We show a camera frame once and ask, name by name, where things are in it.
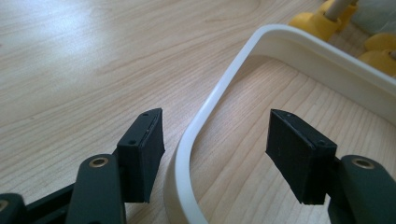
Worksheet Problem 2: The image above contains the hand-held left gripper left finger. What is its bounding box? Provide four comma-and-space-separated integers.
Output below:
115, 107, 166, 203

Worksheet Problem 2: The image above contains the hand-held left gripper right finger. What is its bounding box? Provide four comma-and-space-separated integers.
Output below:
265, 108, 338, 205

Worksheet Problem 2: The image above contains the white bin rim ring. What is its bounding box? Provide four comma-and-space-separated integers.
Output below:
163, 23, 396, 224

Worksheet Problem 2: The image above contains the yellow plastic connector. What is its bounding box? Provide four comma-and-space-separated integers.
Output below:
288, 0, 359, 43
357, 32, 396, 77

